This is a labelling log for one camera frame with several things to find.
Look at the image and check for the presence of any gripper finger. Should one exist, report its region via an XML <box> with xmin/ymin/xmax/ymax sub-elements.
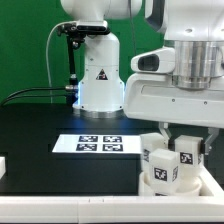
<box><xmin>158</xmin><ymin>122</ymin><xmax>174</xmax><ymax>150</ymax></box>
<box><xmin>201</xmin><ymin>128</ymin><xmax>220</xmax><ymax>155</ymax></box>

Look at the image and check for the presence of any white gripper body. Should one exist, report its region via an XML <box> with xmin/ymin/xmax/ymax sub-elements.
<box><xmin>124</xmin><ymin>73</ymin><xmax>224</xmax><ymax>128</ymax></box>

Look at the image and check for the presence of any white paper marker sheet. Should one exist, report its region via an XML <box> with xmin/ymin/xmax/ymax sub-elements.
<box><xmin>52</xmin><ymin>134</ymin><xmax>141</xmax><ymax>154</ymax></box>

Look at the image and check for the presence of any white block left edge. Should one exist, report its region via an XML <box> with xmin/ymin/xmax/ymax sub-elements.
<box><xmin>0</xmin><ymin>157</ymin><xmax>6</xmax><ymax>179</ymax></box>

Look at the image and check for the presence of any black cable pair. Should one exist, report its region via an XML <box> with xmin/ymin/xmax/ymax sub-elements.
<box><xmin>0</xmin><ymin>86</ymin><xmax>78</xmax><ymax>107</ymax></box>

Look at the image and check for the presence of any white front rail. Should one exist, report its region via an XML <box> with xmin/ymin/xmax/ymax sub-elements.
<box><xmin>0</xmin><ymin>196</ymin><xmax>224</xmax><ymax>224</ymax></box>

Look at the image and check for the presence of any black camera on stand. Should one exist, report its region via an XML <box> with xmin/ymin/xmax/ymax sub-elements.
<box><xmin>56</xmin><ymin>21</ymin><xmax>110</xmax><ymax>106</ymax></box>

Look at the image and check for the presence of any white thin cable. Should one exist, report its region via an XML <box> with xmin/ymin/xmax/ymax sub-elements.
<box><xmin>45</xmin><ymin>21</ymin><xmax>76</xmax><ymax>105</ymax></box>

